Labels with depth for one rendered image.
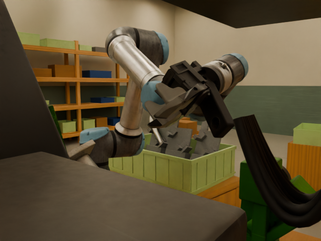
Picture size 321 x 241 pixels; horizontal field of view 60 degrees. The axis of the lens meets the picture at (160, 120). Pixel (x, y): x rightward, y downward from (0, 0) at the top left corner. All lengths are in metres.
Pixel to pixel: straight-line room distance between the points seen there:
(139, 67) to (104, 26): 6.86
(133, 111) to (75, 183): 0.94
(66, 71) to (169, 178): 5.11
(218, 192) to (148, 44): 0.79
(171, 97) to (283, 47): 7.33
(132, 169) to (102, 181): 1.37
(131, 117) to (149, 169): 0.41
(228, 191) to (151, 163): 0.42
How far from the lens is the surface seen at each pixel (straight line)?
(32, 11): 6.68
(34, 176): 0.19
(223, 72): 0.62
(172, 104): 0.46
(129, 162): 1.54
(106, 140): 1.13
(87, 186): 0.16
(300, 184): 0.49
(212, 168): 1.41
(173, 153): 1.56
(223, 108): 0.55
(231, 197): 1.54
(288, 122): 7.70
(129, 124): 1.13
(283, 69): 7.72
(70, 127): 6.30
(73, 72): 6.32
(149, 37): 1.01
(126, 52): 0.84
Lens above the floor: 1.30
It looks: 7 degrees down
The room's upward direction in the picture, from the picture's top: straight up
